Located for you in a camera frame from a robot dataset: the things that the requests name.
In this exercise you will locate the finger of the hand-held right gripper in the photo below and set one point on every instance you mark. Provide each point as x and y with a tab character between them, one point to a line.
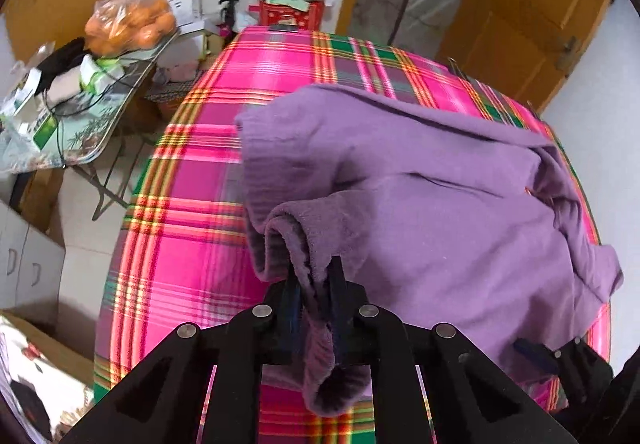
535	354

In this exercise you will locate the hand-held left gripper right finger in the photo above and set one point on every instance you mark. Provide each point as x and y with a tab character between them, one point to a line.
336	319

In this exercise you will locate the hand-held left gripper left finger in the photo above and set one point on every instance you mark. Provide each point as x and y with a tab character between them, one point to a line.
290	319

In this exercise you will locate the purple sweater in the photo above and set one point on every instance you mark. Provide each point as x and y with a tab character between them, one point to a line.
425	204

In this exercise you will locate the pink plaid sheet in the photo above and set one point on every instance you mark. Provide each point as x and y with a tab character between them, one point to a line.
190	224

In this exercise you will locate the floral blanket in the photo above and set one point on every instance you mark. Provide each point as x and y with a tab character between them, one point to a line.
40	389

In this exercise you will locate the white cabinet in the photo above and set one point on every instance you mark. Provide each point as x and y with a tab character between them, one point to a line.
25	259

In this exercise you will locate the folding tray table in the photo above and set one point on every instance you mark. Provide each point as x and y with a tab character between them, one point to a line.
100	123

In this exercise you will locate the green medicine box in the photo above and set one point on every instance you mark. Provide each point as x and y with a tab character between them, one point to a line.
44	133

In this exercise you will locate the green tissue pack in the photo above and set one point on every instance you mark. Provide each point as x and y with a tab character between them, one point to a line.
100	73

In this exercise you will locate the white cardboard box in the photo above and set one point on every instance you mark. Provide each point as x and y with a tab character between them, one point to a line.
185	3

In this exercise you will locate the bag of oranges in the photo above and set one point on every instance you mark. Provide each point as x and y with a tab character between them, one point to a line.
130	21

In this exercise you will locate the black pouch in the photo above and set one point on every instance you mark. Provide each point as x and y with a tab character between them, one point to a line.
62	61

